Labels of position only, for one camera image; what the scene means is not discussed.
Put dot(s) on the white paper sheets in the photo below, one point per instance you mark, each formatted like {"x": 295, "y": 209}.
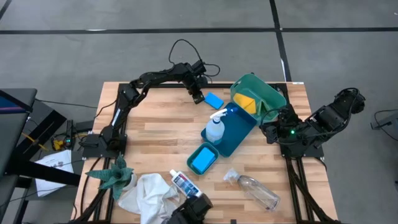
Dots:
{"x": 53, "y": 183}

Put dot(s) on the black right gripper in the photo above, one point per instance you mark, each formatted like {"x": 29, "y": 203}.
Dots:
{"x": 287, "y": 124}

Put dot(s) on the yellow sponge cloth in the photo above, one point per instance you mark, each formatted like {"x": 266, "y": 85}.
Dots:
{"x": 245, "y": 102}

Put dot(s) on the white spray bottle blue trigger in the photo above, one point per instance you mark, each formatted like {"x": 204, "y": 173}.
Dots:
{"x": 215, "y": 132}

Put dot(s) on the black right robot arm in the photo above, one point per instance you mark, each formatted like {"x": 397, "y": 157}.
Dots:
{"x": 326, "y": 118}

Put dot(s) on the grey equipment base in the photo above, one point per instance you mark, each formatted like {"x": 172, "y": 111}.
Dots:
{"x": 388, "y": 121}

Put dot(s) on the black side table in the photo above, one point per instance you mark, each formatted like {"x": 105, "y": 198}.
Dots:
{"x": 12, "y": 130}

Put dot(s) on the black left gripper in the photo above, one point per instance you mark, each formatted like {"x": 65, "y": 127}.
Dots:
{"x": 196, "y": 77}

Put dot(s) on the green plant in white pot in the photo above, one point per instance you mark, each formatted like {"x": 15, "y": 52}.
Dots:
{"x": 116, "y": 177}

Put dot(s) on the white towel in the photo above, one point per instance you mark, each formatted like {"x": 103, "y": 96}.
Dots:
{"x": 146, "y": 196}

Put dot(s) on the blue kitchen sponge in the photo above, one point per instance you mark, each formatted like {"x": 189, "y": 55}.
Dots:
{"x": 214, "y": 100}
{"x": 203, "y": 160}

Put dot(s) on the dark blue plastic bin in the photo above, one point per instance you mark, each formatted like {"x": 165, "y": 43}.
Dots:
{"x": 236, "y": 133}

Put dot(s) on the small teal plastic bin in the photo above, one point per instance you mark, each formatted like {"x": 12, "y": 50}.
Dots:
{"x": 189, "y": 160}

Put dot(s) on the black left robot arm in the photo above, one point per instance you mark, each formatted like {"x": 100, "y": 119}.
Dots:
{"x": 136, "y": 90}

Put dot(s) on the clear plastic spray bottle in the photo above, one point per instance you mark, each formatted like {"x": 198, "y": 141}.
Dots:
{"x": 258, "y": 189}

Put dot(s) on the black aluminium table frame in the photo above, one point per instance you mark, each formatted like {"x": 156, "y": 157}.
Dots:
{"x": 248, "y": 84}

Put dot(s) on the white cleaner bottle blue label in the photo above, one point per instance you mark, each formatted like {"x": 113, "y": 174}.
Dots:
{"x": 186, "y": 185}

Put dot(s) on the large teal plastic bin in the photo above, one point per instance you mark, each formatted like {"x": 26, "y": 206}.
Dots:
{"x": 267, "y": 90}

